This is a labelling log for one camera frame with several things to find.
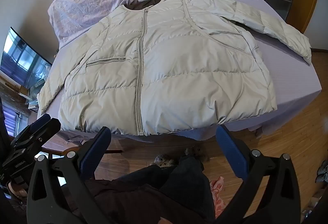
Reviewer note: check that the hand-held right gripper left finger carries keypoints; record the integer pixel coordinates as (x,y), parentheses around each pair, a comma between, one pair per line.
(95,154)

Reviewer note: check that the beige puffer jacket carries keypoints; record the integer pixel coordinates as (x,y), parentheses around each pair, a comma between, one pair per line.
(179,72)

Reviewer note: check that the furry grey slipper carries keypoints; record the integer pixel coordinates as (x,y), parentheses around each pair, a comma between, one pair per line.
(193,151)
(165,161)

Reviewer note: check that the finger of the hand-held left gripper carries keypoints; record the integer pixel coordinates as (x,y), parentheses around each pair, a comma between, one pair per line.
(50,128)
(38,122)

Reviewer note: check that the flat screen television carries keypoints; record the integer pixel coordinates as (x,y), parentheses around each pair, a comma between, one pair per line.
(20,57)

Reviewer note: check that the person's dark pants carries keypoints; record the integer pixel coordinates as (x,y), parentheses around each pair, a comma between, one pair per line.
(153,195)

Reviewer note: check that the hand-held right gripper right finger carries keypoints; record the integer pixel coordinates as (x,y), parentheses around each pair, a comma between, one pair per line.
(230,152)

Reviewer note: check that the glass television stand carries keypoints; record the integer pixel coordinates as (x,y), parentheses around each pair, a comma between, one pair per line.
(28,95)

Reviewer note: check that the bed with lavender sheet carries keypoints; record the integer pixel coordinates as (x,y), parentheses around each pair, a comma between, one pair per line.
(289,80)

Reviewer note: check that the person's left hand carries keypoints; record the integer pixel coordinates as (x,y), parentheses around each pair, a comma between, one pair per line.
(17,190)

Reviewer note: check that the grey shoes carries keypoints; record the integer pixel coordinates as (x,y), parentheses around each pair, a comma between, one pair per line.
(322,172)

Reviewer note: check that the pink patterned cloth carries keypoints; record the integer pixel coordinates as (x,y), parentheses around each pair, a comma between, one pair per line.
(217,193)

